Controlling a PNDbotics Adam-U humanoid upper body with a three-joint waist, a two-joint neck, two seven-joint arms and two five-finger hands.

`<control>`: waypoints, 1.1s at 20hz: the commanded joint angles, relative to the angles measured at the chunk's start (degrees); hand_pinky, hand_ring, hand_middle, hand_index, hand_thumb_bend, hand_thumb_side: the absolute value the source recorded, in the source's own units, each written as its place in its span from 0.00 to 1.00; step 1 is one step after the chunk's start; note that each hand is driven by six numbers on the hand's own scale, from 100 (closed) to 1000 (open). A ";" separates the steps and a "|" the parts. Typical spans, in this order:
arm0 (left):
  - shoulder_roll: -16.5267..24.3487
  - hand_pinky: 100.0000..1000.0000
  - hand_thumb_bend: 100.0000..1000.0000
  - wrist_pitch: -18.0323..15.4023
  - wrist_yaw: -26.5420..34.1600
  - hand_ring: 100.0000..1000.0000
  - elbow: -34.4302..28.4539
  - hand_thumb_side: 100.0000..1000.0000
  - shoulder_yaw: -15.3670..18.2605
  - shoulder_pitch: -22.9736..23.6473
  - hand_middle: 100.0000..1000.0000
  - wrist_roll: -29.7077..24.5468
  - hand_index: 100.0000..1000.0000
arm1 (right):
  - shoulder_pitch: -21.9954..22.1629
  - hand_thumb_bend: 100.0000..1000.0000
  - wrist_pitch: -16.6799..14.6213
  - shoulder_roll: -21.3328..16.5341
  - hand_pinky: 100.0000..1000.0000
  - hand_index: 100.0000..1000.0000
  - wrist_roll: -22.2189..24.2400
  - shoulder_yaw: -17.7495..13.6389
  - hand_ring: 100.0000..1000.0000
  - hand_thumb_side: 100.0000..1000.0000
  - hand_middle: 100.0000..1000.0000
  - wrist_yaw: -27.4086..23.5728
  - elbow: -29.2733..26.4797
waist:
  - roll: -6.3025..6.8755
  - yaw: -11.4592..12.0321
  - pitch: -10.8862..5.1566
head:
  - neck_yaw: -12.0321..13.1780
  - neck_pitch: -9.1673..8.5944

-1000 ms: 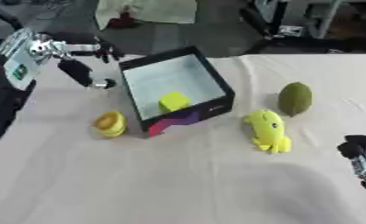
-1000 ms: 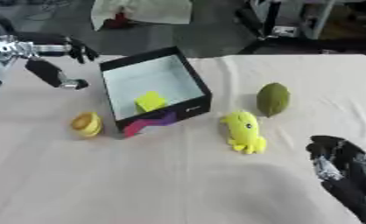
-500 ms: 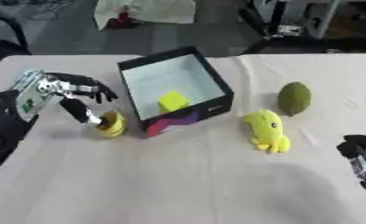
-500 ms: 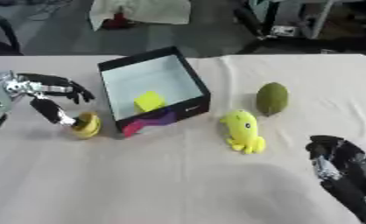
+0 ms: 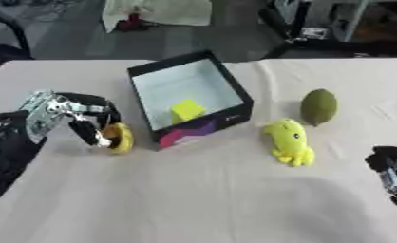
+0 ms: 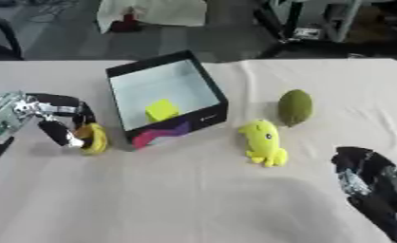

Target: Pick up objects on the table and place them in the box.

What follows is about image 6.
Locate yellow toy banana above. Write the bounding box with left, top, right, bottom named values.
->
left=73, top=122, right=111, bottom=156

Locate yellow soft toy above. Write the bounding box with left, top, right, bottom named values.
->
left=236, top=119, right=291, bottom=168

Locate yellow block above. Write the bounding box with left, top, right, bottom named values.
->
left=143, top=98, right=182, bottom=123

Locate white covered stand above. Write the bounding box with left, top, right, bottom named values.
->
left=93, top=0, right=209, bottom=34

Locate green toy fruit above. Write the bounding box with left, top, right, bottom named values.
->
left=276, top=88, right=315, bottom=127

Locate black chair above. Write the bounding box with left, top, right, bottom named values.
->
left=0, top=9, right=26, bottom=63

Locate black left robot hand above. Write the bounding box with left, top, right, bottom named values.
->
left=19, top=92, right=99, bottom=150

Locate pale metal frame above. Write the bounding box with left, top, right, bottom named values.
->
left=319, top=0, right=365, bottom=44

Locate black box with white inside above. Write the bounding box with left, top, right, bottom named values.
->
left=104, top=49, right=231, bottom=150

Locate black tripod base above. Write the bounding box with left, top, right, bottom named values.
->
left=250, top=0, right=397, bottom=59

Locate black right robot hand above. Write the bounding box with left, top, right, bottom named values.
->
left=330, top=145, right=397, bottom=243

